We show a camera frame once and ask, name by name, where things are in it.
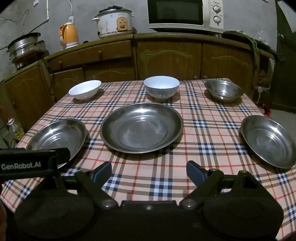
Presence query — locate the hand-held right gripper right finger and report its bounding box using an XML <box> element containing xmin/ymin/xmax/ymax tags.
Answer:
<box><xmin>179</xmin><ymin>161</ymin><xmax>263</xmax><ymax>209</ymax></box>

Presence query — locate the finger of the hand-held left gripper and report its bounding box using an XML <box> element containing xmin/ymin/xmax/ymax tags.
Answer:
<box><xmin>55</xmin><ymin>148</ymin><xmax>71</xmax><ymax>172</ymax></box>

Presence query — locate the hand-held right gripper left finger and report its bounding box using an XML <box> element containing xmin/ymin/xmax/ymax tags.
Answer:
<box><xmin>45</xmin><ymin>161</ymin><xmax>119</xmax><ymax>209</ymax></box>

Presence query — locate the large steel plate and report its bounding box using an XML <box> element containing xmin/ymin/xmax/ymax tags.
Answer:
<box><xmin>100</xmin><ymin>102</ymin><xmax>184</xmax><ymax>154</ymax></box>

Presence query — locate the shallow white bowl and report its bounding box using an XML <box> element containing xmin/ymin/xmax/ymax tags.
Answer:
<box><xmin>68</xmin><ymin>80</ymin><xmax>102</xmax><ymax>100</ymax></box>

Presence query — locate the small steel bowl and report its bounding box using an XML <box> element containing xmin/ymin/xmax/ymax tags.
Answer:
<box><xmin>204</xmin><ymin>80</ymin><xmax>245</xmax><ymax>102</ymax></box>

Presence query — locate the deep white bowl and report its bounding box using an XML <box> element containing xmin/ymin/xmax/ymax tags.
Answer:
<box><xmin>144</xmin><ymin>76</ymin><xmax>180</xmax><ymax>100</ymax></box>

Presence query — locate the plaid tablecloth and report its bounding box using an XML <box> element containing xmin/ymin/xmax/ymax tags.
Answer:
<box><xmin>0</xmin><ymin>78</ymin><xmax>296</xmax><ymax>232</ymax></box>

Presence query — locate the cooking oil bottle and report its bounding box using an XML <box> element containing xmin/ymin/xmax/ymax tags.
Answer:
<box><xmin>7</xmin><ymin>118</ymin><xmax>25</xmax><ymax>145</ymax></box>

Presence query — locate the black induction cooker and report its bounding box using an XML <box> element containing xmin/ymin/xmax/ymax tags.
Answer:
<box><xmin>14</xmin><ymin>59</ymin><xmax>35</xmax><ymax>70</ymax></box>

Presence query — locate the steel steamer pot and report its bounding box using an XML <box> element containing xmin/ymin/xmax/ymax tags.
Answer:
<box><xmin>8</xmin><ymin>32</ymin><xmax>41</xmax><ymax>63</ymax></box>

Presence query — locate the wooden kitchen cabinet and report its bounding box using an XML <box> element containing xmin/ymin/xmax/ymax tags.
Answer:
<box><xmin>0</xmin><ymin>32</ymin><xmax>278</xmax><ymax>130</ymax></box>

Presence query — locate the orange electric kettle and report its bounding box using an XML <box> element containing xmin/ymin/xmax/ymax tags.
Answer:
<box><xmin>58</xmin><ymin>22</ymin><xmax>80</xmax><ymax>50</ymax></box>

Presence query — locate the white power plug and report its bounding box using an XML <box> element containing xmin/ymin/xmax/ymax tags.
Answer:
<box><xmin>68</xmin><ymin>0</ymin><xmax>76</xmax><ymax>25</ymax></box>

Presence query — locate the dark green door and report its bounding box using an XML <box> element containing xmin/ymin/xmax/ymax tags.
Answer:
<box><xmin>272</xmin><ymin>0</ymin><xmax>296</xmax><ymax>114</ymax></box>

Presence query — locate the green cloth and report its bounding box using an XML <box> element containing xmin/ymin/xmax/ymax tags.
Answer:
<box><xmin>240</xmin><ymin>32</ymin><xmax>260</xmax><ymax>69</ymax></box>

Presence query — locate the round wooden board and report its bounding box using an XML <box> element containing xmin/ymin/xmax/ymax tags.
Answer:
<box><xmin>98</xmin><ymin>29</ymin><xmax>135</xmax><ymax>40</ymax></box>

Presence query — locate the white rice cooker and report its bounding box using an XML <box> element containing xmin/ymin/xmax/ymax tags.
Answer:
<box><xmin>92</xmin><ymin>8</ymin><xmax>134</xmax><ymax>39</ymax></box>

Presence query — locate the dark cloth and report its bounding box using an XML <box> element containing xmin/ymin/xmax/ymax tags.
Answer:
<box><xmin>222</xmin><ymin>29</ymin><xmax>252</xmax><ymax>41</ymax></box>

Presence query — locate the black folded umbrella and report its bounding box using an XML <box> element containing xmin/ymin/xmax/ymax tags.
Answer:
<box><xmin>258</xmin><ymin>41</ymin><xmax>284</xmax><ymax>62</ymax></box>

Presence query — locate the white microwave oven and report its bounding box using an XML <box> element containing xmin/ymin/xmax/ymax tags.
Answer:
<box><xmin>147</xmin><ymin>0</ymin><xmax>225</xmax><ymax>33</ymax></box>

